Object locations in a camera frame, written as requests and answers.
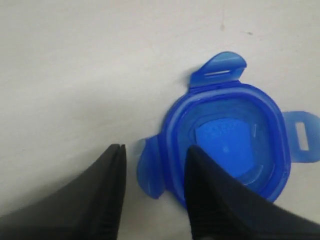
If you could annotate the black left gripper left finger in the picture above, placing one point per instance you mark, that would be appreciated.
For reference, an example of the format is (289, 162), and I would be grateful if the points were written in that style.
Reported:
(87, 208)

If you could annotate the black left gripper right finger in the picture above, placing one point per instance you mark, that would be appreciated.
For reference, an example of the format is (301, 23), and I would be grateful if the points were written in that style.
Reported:
(219, 207)

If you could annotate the blue plastic lid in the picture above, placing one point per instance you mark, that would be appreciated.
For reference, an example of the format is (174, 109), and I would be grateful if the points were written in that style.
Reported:
(238, 125)

